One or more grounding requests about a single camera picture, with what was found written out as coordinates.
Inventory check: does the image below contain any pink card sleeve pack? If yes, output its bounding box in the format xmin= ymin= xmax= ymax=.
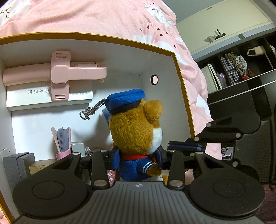
xmin=51 ymin=127 xmax=72 ymax=161

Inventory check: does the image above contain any brown bear plush blue cap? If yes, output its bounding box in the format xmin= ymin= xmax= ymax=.
xmin=79 ymin=88 xmax=169 ymax=186

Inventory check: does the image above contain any gold cardboard box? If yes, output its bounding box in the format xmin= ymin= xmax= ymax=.
xmin=29 ymin=159 xmax=57 ymax=175

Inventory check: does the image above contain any dark grey box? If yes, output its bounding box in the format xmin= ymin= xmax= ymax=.
xmin=3 ymin=153 xmax=35 ymax=192

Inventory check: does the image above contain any pink phone holder stick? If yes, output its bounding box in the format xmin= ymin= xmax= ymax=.
xmin=2 ymin=51 xmax=108 ymax=101

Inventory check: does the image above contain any white glasses case box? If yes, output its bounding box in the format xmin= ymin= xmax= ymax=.
xmin=6 ymin=81 xmax=93 ymax=111

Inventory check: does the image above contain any round badge stack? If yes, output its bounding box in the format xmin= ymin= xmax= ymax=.
xmin=84 ymin=146 xmax=108 ymax=157

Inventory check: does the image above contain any grey card pack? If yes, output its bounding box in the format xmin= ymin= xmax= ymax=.
xmin=71 ymin=142 xmax=86 ymax=157

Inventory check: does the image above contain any dark bookshelf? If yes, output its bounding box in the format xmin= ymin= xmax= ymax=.
xmin=198 ymin=33 xmax=275 ymax=119

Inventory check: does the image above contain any orange cardboard box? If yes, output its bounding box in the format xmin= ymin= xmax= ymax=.
xmin=1 ymin=33 xmax=199 ymax=223

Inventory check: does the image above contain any pink cloud bedspread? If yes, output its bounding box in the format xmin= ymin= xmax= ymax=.
xmin=0 ymin=0 xmax=223 ymax=186

